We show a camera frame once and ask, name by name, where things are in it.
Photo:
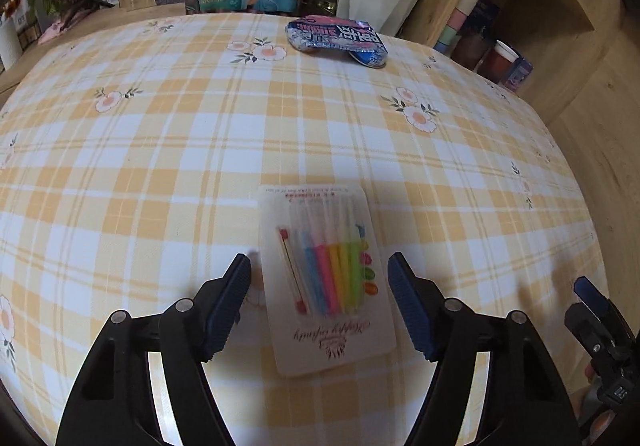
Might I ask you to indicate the wooden shelf unit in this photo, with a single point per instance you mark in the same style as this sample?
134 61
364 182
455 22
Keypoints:
550 1

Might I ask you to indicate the dark blue printed box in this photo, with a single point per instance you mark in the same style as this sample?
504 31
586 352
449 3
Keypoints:
485 13

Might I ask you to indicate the clear candle packet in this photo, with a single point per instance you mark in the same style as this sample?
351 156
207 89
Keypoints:
310 206

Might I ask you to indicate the crushed blue pink can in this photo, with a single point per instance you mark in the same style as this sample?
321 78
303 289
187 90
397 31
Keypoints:
330 38

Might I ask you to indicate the small purple box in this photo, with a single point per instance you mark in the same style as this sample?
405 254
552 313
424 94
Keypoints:
520 73

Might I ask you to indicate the orange flowers in white vase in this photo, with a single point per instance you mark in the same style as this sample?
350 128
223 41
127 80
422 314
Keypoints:
10 41

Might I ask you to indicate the checkered table with tablecloth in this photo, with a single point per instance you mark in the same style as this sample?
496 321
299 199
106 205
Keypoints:
150 151

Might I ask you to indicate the red paper cup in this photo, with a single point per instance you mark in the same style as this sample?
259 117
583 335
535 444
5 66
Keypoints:
500 63

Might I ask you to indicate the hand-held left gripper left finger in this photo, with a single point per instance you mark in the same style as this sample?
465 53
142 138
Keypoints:
227 306

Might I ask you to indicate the brown glass cup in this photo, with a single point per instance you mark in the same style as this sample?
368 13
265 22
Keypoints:
470 51

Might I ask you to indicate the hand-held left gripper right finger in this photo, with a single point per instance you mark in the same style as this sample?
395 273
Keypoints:
410 306

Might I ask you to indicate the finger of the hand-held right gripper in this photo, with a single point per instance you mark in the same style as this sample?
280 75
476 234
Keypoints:
585 323
591 295

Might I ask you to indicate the person's right hand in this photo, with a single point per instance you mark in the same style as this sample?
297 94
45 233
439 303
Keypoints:
597 420

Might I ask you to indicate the stack of pastel cups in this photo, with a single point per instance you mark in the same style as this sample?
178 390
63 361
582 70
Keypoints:
465 1

